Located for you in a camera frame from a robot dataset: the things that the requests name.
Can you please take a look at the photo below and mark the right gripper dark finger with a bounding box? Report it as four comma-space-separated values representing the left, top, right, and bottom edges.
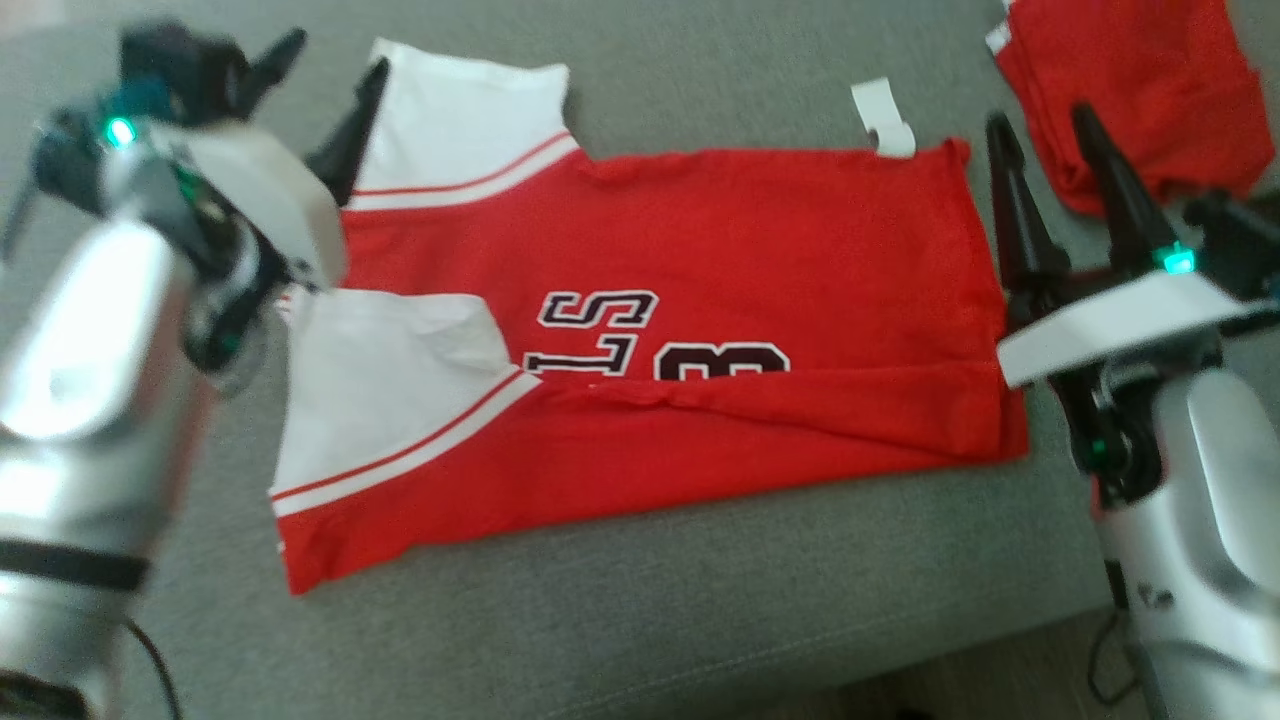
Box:
1070, 99, 1183, 287
985, 111, 1072, 332

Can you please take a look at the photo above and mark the red white basketball jersey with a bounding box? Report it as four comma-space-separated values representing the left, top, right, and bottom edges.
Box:
268, 38, 1030, 597

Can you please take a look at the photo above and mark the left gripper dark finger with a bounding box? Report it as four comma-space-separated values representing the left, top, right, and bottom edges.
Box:
231, 27, 308, 114
304, 57, 392, 207

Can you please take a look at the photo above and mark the large grey sofa seat cushion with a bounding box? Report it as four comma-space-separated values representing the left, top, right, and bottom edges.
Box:
0, 0, 1280, 720

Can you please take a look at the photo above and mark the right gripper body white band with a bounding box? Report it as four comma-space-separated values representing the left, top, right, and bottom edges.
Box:
996, 270, 1280, 390

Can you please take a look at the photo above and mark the red shorts white stripe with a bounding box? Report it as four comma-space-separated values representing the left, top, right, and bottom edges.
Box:
984, 0, 1277, 218

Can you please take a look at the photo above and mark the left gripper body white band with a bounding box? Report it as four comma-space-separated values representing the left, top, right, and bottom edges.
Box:
104, 114, 347, 294

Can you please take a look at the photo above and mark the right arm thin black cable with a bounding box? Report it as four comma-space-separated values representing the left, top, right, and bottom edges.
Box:
1087, 560, 1151, 707

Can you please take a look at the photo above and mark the left arm black cable teal plug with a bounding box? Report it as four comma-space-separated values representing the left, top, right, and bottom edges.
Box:
118, 616, 184, 720

